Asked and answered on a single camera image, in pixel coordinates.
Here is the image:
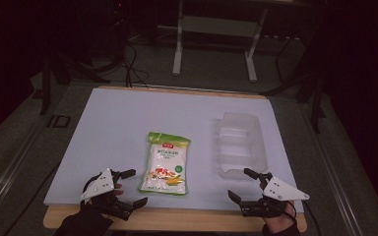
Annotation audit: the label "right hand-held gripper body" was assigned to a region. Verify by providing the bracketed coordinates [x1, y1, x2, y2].
[238, 172, 310, 219]

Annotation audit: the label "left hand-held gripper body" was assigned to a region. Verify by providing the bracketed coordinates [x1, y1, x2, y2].
[79, 168, 135, 221]

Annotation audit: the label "clear plastic tray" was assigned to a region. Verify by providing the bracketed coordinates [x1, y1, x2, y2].
[213, 111, 270, 180]

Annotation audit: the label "green and white snack bag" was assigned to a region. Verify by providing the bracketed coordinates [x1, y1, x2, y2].
[138, 131, 192, 197]

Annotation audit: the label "person's left hand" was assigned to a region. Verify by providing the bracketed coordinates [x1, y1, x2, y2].
[109, 183, 125, 199]

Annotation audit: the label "person's right hand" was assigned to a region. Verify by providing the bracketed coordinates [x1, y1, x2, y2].
[263, 201, 298, 234]

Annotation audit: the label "white paper sheet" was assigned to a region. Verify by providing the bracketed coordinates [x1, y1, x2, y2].
[43, 87, 305, 213]

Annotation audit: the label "black floor socket box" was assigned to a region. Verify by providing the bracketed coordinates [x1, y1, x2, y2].
[46, 114, 72, 129]

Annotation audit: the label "white metal stand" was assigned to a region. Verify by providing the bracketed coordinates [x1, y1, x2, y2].
[171, 0, 271, 84]

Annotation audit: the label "aluminium rail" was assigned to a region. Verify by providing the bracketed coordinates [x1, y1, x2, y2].
[300, 97, 366, 236]
[0, 121, 45, 220]

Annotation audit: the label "black floor cables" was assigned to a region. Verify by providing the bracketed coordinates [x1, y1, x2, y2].
[121, 40, 151, 89]

